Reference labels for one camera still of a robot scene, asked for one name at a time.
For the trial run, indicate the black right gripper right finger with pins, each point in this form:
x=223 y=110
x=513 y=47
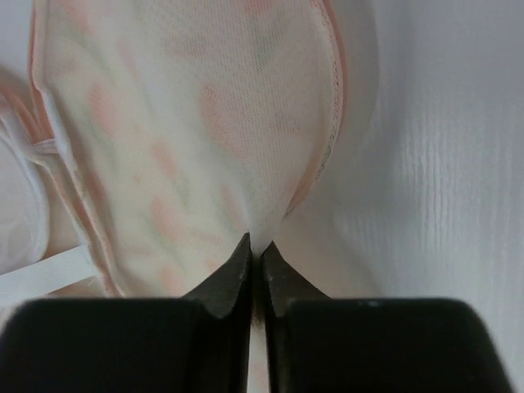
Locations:
x=321 y=344

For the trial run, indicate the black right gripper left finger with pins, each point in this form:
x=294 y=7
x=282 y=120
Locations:
x=194 y=343

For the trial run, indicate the floral mesh laundry bag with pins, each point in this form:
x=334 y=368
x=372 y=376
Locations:
x=154 y=134

